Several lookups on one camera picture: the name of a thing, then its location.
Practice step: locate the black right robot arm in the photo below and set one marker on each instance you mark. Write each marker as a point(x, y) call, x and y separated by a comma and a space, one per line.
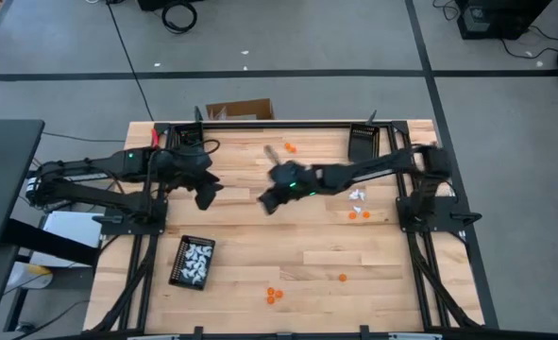
point(377, 165)

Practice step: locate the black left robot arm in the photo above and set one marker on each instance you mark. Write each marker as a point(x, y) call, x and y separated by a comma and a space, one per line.
point(94, 165)

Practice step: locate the black monitor left edge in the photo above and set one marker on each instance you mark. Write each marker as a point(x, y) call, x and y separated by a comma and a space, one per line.
point(5, 179)

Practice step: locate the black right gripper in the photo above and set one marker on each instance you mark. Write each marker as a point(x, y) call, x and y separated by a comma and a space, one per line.
point(288, 181)

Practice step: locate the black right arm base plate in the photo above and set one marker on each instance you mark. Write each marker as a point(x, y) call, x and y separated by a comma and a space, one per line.
point(455, 227)

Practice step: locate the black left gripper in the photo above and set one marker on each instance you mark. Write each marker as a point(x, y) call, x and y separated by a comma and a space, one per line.
point(193, 170)

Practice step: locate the black plastic tray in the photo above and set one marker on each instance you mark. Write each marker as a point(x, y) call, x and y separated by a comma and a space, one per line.
point(177, 264)
point(363, 141)
point(189, 134)

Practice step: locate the white box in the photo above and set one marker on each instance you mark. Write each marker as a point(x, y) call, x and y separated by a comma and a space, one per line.
point(73, 226)

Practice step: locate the black equipment box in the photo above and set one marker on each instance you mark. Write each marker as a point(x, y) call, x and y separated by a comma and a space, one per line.
point(165, 4)

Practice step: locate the black equipment case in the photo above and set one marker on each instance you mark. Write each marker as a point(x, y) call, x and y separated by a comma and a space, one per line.
point(495, 19)

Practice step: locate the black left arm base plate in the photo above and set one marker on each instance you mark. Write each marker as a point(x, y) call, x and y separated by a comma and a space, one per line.
point(115, 229)

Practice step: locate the black desk leg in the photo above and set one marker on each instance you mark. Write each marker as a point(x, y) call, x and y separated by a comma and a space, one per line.
point(52, 241)

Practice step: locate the brown cardboard box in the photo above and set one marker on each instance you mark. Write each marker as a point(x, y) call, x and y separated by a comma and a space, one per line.
point(245, 109)

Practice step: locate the red tape tag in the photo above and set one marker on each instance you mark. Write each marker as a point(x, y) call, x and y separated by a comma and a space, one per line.
point(155, 137)

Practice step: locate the white and yellow bag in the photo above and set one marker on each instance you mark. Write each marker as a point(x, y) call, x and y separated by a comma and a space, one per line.
point(28, 278)

